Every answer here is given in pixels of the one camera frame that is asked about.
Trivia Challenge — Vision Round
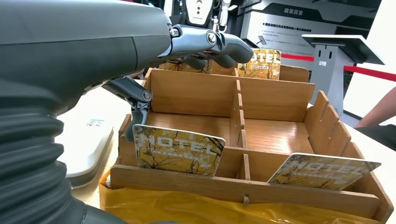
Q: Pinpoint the wooden card organizer box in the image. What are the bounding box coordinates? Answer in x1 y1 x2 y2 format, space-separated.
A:
110 63 394 224

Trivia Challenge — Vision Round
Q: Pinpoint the autumn-print hotel card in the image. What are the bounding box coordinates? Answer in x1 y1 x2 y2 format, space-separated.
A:
132 123 226 177
237 48 282 81
267 153 382 191
161 58 214 75

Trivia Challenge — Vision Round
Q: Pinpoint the white card reader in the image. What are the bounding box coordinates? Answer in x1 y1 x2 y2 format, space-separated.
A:
55 110 114 190

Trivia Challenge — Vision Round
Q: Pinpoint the person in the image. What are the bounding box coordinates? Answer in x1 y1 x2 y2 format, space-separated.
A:
355 124 396 152

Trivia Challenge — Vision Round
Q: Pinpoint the yellow plastic wrap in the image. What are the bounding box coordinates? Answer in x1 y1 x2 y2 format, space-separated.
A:
99 171 382 224

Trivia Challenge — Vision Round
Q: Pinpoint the white exhibition info board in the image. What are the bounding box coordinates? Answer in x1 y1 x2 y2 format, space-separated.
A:
240 0 376 64

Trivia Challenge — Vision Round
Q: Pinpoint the red barrier belt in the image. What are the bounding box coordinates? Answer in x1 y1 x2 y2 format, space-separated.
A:
281 53 315 62
343 65 396 82

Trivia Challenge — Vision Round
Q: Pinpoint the grey kiosk stand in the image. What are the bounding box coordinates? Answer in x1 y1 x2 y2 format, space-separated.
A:
301 33 385 119

